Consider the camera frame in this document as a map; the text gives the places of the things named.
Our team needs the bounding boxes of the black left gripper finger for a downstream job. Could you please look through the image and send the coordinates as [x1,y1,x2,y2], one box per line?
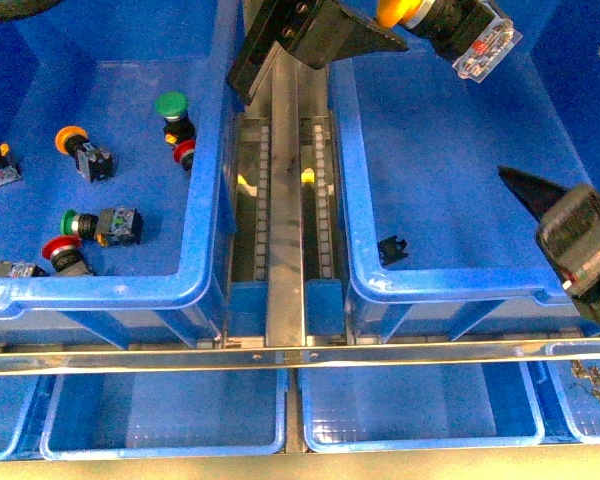
[227,0,408,105]

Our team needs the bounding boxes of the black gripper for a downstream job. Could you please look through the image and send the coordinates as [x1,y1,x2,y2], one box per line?
[498,165,600,325]

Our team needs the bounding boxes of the yellow button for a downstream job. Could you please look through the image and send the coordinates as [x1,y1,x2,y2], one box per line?
[54,125,114,183]
[376,0,522,83]

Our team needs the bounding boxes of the blue source bin with buttons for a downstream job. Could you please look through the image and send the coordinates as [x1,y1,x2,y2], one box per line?
[0,1,243,348]

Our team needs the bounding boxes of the blue empty middle bin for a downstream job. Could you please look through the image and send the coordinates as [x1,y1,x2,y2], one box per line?
[329,1,600,341]

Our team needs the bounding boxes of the small black plastic clip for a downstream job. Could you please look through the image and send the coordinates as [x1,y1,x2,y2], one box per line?
[377,235,409,267]

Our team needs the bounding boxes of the green button top right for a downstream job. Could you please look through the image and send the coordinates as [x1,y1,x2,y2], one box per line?
[154,91,196,147]

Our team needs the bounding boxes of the red button lying right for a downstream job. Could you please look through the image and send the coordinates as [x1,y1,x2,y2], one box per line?
[172,139,196,171]

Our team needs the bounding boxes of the red button lying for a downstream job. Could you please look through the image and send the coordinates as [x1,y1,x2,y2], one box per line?
[41,235,93,277]
[172,139,196,171]

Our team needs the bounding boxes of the lower blue bin far right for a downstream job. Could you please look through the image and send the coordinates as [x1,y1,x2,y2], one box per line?
[536,341,600,445]

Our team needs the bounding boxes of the small metal parts in bin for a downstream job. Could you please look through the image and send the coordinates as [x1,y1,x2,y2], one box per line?
[571,360,600,403]

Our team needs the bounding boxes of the lower blue bin centre right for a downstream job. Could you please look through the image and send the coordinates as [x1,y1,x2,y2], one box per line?
[299,363,545,453]

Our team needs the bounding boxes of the yellow button lying top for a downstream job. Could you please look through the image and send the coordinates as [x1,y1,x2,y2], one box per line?
[54,125,114,183]

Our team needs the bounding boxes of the green button lying centre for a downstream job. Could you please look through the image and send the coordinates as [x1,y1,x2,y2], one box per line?
[60,207,144,247]

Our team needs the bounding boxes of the red button lying front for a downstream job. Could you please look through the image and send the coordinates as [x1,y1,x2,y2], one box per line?
[41,235,93,277]

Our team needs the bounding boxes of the lower blue bin centre left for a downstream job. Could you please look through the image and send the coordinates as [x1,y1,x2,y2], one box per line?
[40,369,288,461]

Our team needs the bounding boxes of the lower blue bin far left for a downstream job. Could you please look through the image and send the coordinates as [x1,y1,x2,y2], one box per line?
[0,376,55,461]

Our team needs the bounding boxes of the metal rack divider rail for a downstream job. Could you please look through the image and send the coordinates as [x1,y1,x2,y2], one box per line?
[266,52,305,347]

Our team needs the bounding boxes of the metal rack front rail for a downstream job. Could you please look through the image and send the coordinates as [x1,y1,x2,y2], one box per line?
[0,338,600,376]

